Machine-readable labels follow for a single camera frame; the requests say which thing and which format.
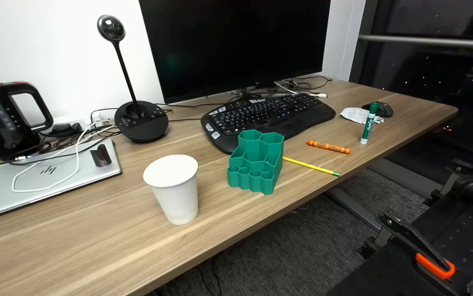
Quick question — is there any white cable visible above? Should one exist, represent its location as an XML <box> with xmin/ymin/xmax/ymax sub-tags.
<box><xmin>10</xmin><ymin>107</ymin><xmax>118</xmax><ymax>194</ymax></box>

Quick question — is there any green and white marker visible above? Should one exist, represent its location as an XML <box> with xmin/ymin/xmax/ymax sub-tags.
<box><xmin>360</xmin><ymin>102</ymin><xmax>379</xmax><ymax>145</ymax></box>

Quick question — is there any small black dongle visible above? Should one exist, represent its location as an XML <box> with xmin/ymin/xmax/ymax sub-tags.
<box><xmin>90</xmin><ymin>145</ymin><xmax>112</xmax><ymax>168</ymax></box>

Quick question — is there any white paper cup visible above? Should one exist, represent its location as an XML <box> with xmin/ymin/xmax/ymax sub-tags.
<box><xmin>143</xmin><ymin>155</ymin><xmax>199</xmax><ymax>225</ymax></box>

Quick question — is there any black computer mouse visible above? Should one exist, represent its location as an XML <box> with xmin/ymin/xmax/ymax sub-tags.
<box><xmin>376</xmin><ymin>102</ymin><xmax>394</xmax><ymax>118</ymax></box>

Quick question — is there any green plastic organizer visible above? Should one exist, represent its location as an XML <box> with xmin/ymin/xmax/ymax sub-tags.
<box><xmin>227</xmin><ymin>130</ymin><xmax>284</xmax><ymax>194</ymax></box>

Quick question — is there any orange crayon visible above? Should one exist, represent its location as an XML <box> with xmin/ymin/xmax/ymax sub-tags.
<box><xmin>305</xmin><ymin>140</ymin><xmax>351</xmax><ymax>155</ymax></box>

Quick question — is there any black keyboard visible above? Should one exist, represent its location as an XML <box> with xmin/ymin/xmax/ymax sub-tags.
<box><xmin>200</xmin><ymin>94</ymin><xmax>335</xmax><ymax>153</ymax></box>

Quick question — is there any black computer monitor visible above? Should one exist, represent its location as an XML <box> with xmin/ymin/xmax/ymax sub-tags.
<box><xmin>138</xmin><ymin>0</ymin><xmax>330</xmax><ymax>104</ymax></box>

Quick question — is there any black webcam on stand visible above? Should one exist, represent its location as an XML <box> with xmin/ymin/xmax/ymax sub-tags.
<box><xmin>97</xmin><ymin>15</ymin><xmax>169</xmax><ymax>143</ymax></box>

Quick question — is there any yellow pencil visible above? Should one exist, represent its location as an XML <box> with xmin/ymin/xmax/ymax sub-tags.
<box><xmin>282</xmin><ymin>156</ymin><xmax>342</xmax><ymax>178</ymax></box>

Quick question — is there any silver laptop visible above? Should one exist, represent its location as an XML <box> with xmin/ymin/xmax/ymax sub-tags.
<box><xmin>0</xmin><ymin>138</ymin><xmax>121</xmax><ymax>214</ymax></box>

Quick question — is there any orange handled clamp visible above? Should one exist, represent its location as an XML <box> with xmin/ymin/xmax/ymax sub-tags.
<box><xmin>379</xmin><ymin>212</ymin><xmax>458</xmax><ymax>281</ymax></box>

